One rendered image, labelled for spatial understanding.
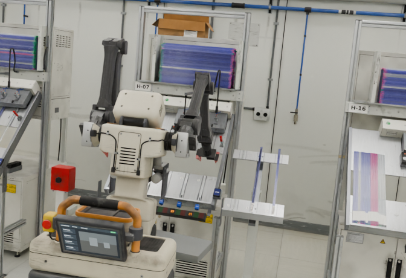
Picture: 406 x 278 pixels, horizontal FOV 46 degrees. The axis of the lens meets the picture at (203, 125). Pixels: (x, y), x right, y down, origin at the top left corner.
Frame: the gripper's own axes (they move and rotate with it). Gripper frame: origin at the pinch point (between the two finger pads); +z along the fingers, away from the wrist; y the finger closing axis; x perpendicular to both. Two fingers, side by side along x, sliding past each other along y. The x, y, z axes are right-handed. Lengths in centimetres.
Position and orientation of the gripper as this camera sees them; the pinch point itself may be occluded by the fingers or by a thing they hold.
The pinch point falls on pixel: (208, 161)
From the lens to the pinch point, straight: 303.4
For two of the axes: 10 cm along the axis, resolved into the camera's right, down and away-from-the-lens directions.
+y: -9.7, -1.1, 2.0
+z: 0.9, 6.2, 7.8
